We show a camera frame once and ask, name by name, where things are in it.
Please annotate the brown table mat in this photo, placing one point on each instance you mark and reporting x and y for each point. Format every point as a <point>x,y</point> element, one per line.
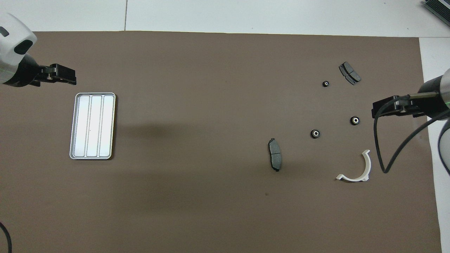
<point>211,105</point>

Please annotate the short grey brake pad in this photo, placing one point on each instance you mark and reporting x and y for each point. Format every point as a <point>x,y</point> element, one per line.
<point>349,72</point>

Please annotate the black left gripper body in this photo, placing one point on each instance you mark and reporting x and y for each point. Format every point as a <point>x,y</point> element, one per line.
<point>44,75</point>

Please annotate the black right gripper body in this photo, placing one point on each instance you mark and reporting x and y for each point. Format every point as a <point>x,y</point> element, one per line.
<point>413,107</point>

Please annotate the long grey brake pad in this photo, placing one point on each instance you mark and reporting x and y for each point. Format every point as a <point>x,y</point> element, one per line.
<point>275,154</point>

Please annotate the white curved plastic bracket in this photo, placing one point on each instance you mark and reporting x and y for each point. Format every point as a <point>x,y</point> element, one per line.
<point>367,165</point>

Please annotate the grey ribbed device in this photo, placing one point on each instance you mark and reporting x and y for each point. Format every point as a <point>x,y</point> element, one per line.
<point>438,8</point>

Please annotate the silver metal tray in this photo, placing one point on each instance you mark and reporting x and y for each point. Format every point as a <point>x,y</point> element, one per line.
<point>92,125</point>

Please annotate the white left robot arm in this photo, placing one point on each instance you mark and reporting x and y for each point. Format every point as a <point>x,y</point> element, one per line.
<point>14,38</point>

